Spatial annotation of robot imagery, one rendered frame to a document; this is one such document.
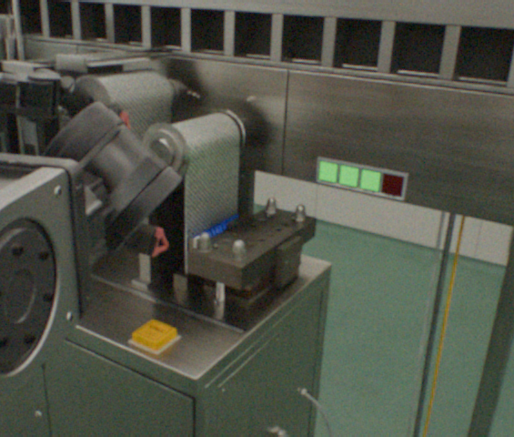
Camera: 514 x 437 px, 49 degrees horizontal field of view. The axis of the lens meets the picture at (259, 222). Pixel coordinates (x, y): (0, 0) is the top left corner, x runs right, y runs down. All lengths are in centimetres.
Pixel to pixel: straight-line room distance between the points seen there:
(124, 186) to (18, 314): 17
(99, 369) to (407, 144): 92
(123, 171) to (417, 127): 105
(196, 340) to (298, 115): 66
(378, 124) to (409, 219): 263
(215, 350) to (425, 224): 294
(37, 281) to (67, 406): 126
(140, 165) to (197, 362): 79
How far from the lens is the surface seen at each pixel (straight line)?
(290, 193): 440
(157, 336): 128
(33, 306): 38
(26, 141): 164
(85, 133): 50
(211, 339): 131
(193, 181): 143
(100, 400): 151
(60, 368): 157
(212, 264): 138
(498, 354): 180
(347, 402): 261
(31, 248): 37
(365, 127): 150
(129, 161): 50
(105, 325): 138
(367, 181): 152
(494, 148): 142
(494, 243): 399
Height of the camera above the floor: 162
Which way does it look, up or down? 22 degrees down
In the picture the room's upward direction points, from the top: 3 degrees clockwise
